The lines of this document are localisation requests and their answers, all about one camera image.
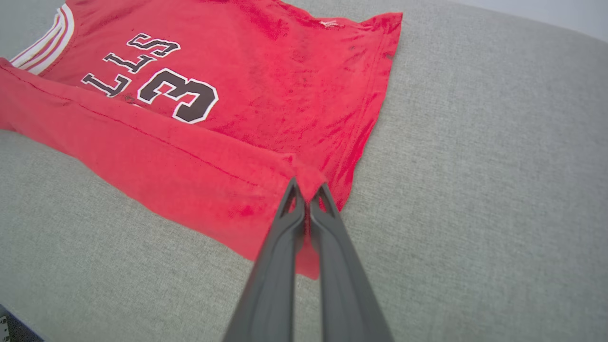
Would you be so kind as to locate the dark grey panel corner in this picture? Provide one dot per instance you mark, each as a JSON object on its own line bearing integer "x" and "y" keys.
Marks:
{"x": 12, "y": 330}

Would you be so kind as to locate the grey fabric sofa cushion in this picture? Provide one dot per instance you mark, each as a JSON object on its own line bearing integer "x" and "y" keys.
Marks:
{"x": 475, "y": 190}

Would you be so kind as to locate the red and white basketball jersey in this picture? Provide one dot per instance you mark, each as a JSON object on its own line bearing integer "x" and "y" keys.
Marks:
{"x": 261, "y": 71}

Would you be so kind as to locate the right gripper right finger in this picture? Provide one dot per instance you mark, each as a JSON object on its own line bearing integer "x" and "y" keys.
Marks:
{"x": 346, "y": 285}

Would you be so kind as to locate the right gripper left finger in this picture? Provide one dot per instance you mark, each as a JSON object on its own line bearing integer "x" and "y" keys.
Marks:
{"x": 270, "y": 285}

